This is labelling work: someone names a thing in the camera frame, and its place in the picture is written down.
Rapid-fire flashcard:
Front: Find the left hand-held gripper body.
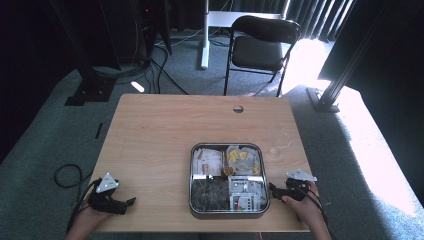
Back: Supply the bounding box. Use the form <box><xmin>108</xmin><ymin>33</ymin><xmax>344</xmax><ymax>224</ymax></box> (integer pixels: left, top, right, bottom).
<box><xmin>87</xmin><ymin>172</ymin><xmax>130</xmax><ymax>216</ymax></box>

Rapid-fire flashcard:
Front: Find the dark tray with metal rim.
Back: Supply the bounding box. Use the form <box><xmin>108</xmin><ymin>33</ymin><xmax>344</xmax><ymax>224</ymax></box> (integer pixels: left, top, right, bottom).
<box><xmin>188</xmin><ymin>142</ymin><xmax>271</xmax><ymax>220</ymax></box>

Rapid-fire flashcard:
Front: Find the small black floor strip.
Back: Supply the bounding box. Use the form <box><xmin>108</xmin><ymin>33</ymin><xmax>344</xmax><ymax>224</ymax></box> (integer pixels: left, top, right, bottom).
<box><xmin>94</xmin><ymin>122</ymin><xmax>105</xmax><ymax>141</ymax></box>

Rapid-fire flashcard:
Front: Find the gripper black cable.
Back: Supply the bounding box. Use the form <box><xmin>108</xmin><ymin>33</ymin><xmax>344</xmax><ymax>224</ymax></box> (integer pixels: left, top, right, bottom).
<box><xmin>305</xmin><ymin>190</ymin><xmax>336</xmax><ymax>240</ymax></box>
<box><xmin>65</xmin><ymin>178</ymin><xmax>103</xmax><ymax>234</ymax></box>

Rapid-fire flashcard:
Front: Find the black stand base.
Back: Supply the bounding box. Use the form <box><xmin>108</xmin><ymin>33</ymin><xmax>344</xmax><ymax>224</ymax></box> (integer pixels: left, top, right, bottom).
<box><xmin>49</xmin><ymin>0</ymin><xmax>118</xmax><ymax>107</ymax></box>

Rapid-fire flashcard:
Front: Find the small white floor object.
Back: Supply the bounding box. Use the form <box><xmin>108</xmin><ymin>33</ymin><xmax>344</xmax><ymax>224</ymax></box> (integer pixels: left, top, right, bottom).
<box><xmin>130</xmin><ymin>80</ymin><xmax>146</xmax><ymax>94</ymax></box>

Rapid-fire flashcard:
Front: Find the black cable loop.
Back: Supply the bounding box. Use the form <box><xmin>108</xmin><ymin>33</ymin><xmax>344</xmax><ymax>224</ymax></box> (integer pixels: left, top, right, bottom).
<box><xmin>53</xmin><ymin>163</ymin><xmax>95</xmax><ymax>190</ymax></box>

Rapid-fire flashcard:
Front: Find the dark curtain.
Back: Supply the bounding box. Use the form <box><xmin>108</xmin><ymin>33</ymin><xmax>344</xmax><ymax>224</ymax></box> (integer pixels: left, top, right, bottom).
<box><xmin>286</xmin><ymin>0</ymin><xmax>424</xmax><ymax>208</ymax></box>

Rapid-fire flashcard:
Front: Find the dark equipment tower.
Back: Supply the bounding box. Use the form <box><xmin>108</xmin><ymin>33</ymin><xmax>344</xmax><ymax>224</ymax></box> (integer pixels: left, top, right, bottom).
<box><xmin>131</xmin><ymin>0</ymin><xmax>173</xmax><ymax>65</ymax></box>

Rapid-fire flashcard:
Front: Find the person's left hand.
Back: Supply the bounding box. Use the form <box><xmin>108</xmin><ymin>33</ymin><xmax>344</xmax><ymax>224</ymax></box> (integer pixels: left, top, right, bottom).
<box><xmin>73</xmin><ymin>201</ymin><xmax>113</xmax><ymax>234</ymax></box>

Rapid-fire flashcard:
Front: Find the white desk frame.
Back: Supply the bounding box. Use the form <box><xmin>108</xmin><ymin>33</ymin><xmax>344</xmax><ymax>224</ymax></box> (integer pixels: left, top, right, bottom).
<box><xmin>199</xmin><ymin>0</ymin><xmax>292</xmax><ymax>71</ymax></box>

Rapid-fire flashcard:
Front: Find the pile of white printed packets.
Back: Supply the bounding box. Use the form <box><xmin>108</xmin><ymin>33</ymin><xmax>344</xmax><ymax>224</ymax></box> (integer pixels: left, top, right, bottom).
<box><xmin>229</xmin><ymin>175</ymin><xmax>269</xmax><ymax>212</ymax></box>

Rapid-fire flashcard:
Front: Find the aluminium profile stand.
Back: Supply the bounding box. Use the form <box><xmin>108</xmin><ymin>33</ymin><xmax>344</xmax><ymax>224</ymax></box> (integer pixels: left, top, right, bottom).
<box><xmin>305</xmin><ymin>0</ymin><xmax>392</xmax><ymax>114</ymax></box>

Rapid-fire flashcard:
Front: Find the bundle of floor cables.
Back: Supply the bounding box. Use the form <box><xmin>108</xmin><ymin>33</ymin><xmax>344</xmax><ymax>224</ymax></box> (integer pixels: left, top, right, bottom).
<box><xmin>93</xmin><ymin>33</ymin><xmax>189</xmax><ymax>96</ymax></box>

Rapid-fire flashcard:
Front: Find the black folding chair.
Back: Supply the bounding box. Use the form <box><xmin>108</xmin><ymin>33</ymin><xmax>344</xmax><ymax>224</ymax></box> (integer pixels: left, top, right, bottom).
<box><xmin>223</xmin><ymin>14</ymin><xmax>302</xmax><ymax>98</ymax></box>

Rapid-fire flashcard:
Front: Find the person's right hand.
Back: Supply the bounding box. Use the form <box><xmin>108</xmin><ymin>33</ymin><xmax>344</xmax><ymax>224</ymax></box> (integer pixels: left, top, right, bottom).
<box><xmin>281</xmin><ymin>181</ymin><xmax>323</xmax><ymax>224</ymax></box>

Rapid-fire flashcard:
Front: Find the pile of dark packets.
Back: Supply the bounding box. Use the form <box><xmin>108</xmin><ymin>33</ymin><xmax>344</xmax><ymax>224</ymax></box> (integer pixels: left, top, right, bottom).
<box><xmin>191</xmin><ymin>179</ymin><xmax>231</xmax><ymax>212</ymax></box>

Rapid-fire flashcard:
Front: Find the pile of beige paper packets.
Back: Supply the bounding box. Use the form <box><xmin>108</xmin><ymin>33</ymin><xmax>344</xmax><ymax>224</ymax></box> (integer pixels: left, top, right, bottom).
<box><xmin>192</xmin><ymin>147</ymin><xmax>224</xmax><ymax>177</ymax></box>

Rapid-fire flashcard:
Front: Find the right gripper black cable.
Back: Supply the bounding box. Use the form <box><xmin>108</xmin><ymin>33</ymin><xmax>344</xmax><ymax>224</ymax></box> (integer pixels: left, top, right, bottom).
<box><xmin>305</xmin><ymin>190</ymin><xmax>336</xmax><ymax>240</ymax></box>

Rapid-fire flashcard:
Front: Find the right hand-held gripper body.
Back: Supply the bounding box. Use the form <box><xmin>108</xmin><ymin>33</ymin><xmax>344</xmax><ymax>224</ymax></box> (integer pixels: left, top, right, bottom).
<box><xmin>283</xmin><ymin>168</ymin><xmax>318</xmax><ymax>202</ymax></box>

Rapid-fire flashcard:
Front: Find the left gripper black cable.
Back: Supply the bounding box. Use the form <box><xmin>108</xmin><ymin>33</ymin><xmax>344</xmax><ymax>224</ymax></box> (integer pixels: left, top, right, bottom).
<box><xmin>65</xmin><ymin>178</ymin><xmax>103</xmax><ymax>234</ymax></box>

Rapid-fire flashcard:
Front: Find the pile of yellow wrapped candies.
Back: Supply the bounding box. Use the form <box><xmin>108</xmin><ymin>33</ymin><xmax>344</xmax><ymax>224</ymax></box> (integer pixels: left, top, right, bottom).
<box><xmin>225</xmin><ymin>145</ymin><xmax>262</xmax><ymax>176</ymax></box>

